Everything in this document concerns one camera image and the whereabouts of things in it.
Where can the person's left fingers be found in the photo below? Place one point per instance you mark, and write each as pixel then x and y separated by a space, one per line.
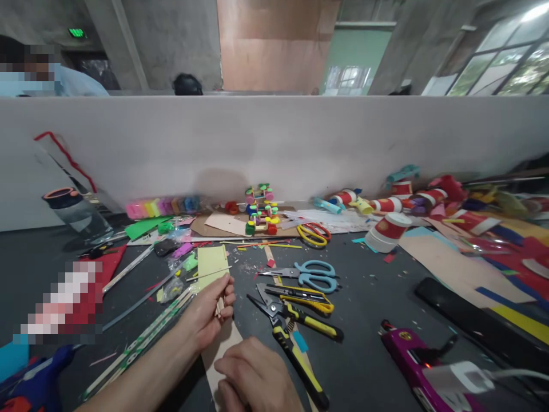
pixel 228 305

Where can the bundle of short wooden sticks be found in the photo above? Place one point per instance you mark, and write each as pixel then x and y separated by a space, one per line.
pixel 220 307

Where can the metal ruler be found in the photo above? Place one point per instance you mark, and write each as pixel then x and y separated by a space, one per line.
pixel 128 269

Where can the pale green paper sheet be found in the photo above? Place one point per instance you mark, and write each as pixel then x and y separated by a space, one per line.
pixel 212 262

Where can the pile of coloured paper scraps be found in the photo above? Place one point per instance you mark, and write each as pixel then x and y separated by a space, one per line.
pixel 506 231

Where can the white red paper cup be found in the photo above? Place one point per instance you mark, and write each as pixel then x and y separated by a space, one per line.
pixel 386 234

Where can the person's left hand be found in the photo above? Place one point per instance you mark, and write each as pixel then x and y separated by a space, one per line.
pixel 205 310

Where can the blue dotted paper tube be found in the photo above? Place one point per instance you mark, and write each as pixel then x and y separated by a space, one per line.
pixel 328 206

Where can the white desk partition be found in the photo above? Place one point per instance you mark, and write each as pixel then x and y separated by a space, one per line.
pixel 274 146

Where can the pile of red paper cups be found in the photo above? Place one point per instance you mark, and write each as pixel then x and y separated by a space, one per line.
pixel 411 199

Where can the long black box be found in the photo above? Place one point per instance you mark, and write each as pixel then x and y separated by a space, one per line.
pixel 472 317

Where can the person's right fingers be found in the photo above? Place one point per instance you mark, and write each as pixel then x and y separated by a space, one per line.
pixel 227 386

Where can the blue glue gun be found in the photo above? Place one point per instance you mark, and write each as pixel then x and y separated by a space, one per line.
pixel 30 382

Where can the flat wooden craft stick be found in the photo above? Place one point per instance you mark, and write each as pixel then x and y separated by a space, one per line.
pixel 271 262

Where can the yellow black utility knife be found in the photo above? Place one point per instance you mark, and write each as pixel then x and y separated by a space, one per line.
pixel 300 296

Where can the red pipe cleaner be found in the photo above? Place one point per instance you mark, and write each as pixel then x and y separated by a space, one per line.
pixel 68 155

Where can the row of coloured clay tubs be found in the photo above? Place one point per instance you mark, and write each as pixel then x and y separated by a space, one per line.
pixel 163 206

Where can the person's left thumb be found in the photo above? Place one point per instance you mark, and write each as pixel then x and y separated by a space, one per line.
pixel 219 285

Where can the brown wooden board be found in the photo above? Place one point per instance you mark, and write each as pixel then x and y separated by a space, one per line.
pixel 276 43

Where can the brown kraft paper sheet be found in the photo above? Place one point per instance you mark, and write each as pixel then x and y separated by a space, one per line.
pixel 450 268

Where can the thin wooden skewer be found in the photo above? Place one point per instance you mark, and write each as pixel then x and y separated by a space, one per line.
pixel 210 273

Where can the person's right hand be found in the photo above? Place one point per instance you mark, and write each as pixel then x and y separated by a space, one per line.
pixel 261 373

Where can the yellow black snips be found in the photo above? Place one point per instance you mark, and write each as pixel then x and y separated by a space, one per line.
pixel 283 334

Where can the green exit sign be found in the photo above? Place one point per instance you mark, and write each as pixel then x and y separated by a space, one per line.
pixel 76 33

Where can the brown cardboard piece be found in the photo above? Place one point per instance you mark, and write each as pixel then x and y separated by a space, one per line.
pixel 223 223

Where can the packet of long wooden sticks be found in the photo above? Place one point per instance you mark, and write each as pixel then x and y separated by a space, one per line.
pixel 146 339

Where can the pink glue gun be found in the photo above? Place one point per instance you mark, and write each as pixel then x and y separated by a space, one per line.
pixel 411 365

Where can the clear water bottle pink lid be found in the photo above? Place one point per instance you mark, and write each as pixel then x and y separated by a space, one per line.
pixel 81 214

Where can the colourful wooden stick model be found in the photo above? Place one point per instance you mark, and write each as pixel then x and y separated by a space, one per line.
pixel 261 210

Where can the red paper sheet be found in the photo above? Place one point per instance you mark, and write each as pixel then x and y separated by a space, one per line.
pixel 112 257

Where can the window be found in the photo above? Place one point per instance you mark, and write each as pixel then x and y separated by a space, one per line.
pixel 502 60

